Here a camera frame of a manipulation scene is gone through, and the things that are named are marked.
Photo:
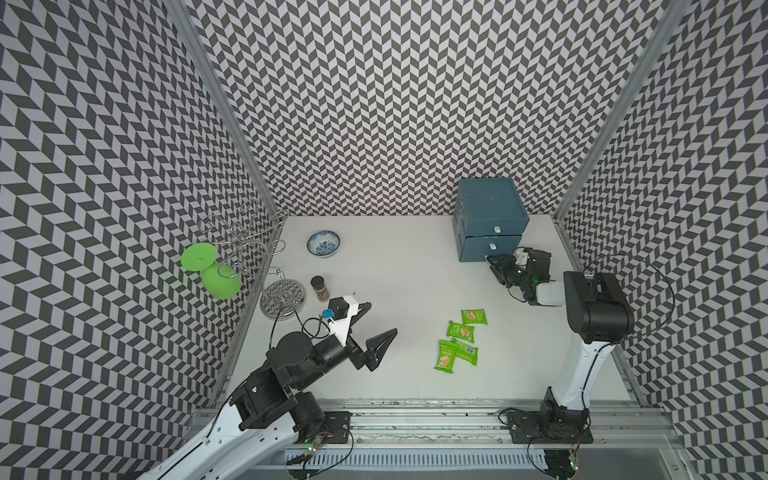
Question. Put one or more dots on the green plastic cup upper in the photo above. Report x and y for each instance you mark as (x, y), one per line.
(199, 256)

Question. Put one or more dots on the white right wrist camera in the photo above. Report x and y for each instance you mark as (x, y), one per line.
(521, 256)

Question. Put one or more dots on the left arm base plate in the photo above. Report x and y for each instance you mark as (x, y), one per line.
(331, 429)

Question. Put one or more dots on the aluminium front rail frame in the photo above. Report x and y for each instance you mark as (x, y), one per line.
(630, 441)

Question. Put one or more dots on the teal three-drawer cabinet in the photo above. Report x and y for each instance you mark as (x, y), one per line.
(489, 218)

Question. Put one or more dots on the chrome wire cup rack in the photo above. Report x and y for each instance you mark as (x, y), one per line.
(248, 249)

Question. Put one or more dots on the green plastic cup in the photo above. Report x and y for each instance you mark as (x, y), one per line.
(221, 281)
(199, 256)

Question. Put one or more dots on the blue white porcelain bowl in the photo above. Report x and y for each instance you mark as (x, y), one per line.
(323, 244)

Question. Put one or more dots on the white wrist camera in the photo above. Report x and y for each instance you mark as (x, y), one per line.
(521, 256)
(338, 317)

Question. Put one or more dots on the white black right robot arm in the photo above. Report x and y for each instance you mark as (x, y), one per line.
(597, 313)

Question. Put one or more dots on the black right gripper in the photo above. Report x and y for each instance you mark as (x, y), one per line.
(504, 260)

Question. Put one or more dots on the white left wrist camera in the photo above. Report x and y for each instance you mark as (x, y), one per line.
(338, 317)

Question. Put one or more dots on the black lid spice jar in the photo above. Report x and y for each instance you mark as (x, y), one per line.
(320, 289)

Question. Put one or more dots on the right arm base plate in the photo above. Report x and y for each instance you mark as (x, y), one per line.
(567, 427)

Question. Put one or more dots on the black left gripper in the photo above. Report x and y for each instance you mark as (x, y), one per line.
(370, 357)

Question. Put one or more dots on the green plastic cup lower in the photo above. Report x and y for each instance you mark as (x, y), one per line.
(221, 281)

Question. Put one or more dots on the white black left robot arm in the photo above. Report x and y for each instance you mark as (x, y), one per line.
(273, 408)

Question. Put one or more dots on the green cookie packet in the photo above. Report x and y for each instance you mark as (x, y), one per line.
(461, 332)
(446, 356)
(465, 351)
(474, 317)

